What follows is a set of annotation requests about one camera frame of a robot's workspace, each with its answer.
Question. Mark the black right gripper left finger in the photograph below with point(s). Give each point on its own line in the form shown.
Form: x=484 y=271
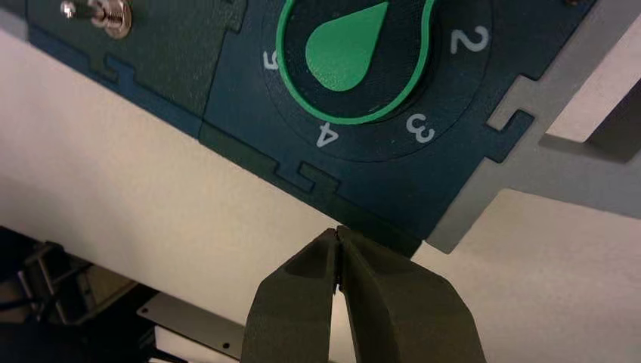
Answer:
x=295 y=310

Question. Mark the black metal bracket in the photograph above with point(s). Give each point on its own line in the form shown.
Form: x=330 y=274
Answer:
x=75 y=290

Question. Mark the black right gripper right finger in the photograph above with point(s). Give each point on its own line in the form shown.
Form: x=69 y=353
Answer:
x=400 y=310

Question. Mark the green teardrop rotary knob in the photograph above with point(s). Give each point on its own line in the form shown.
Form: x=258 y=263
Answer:
x=350 y=55

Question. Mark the dark teal grey control box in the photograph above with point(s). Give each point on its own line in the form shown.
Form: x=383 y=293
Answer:
x=200 y=75

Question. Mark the silver toggle switch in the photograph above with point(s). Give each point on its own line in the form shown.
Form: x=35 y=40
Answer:
x=112 y=17

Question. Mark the silver metal plate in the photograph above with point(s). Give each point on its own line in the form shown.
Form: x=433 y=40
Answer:
x=200 y=323

